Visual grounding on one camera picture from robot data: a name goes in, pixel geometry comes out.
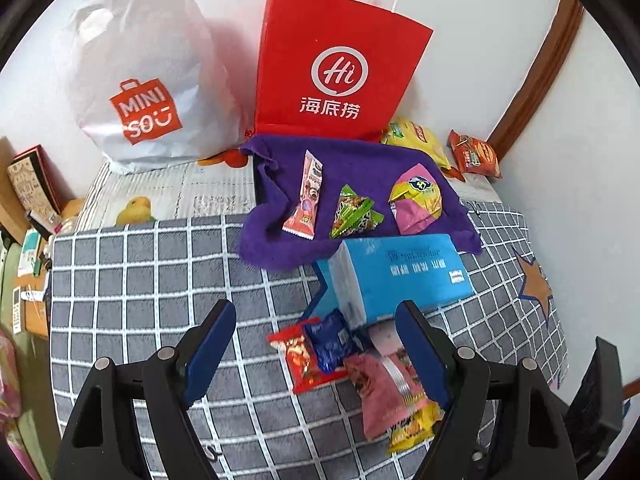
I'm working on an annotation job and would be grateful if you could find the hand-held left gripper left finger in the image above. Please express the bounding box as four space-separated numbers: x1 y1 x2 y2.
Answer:
54 299 237 480

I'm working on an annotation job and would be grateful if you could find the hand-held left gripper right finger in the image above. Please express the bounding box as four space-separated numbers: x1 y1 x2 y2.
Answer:
395 300 576 480

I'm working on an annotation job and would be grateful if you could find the pale pink pastry packet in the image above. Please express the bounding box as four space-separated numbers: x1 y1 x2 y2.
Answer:
369 321 407 358

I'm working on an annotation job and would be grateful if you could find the pink foil snack packet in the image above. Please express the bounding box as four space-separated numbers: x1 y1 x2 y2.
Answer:
344 349 437 442

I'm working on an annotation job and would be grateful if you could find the yellow snack packet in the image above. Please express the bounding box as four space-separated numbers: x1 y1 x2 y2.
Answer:
386 401 445 457

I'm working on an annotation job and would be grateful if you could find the red snack packet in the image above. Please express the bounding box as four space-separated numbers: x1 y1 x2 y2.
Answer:
267 316 348 395

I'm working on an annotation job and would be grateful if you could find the blue snack packet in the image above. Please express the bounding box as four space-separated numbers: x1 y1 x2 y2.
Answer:
304 308 362 375

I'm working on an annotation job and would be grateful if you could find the green triangular snack packet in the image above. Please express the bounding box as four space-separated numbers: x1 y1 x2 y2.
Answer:
329 185 386 239

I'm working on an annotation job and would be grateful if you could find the pink and yellow snack bag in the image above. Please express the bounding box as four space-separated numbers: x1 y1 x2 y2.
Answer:
388 161 447 236

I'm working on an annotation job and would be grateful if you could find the long pink snack packet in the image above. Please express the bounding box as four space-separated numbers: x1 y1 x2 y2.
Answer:
281 150 326 239

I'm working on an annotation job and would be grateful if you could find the blue tissue pack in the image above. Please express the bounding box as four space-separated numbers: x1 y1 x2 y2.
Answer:
327 233 476 331

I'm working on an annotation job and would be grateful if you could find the grey checkered blanket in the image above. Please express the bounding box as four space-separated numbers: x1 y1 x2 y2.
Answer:
47 200 571 480

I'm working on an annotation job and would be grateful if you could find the purple towel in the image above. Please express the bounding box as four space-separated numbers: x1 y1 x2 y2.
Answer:
238 134 483 273

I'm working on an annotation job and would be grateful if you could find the pink cloth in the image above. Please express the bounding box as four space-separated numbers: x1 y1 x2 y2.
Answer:
0 332 38 480

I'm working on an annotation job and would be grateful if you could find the small green white box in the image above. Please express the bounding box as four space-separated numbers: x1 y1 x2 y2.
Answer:
19 229 46 277

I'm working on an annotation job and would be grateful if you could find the orange chips bag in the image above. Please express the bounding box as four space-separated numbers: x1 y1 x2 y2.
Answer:
446 130 503 179

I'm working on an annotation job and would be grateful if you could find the yellow chips bag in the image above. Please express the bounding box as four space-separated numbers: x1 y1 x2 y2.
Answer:
380 117 452 171

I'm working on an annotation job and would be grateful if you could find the patterned box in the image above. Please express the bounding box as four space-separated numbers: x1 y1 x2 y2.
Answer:
6 145 63 217

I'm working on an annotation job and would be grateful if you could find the white plastic bag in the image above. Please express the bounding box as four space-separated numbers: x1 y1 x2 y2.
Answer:
62 0 253 176

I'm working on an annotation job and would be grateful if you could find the red paper bag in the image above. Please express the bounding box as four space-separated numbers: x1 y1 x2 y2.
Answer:
253 0 434 142

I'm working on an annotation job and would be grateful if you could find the brown wooden door frame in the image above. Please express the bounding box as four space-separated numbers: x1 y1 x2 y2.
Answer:
486 0 586 158

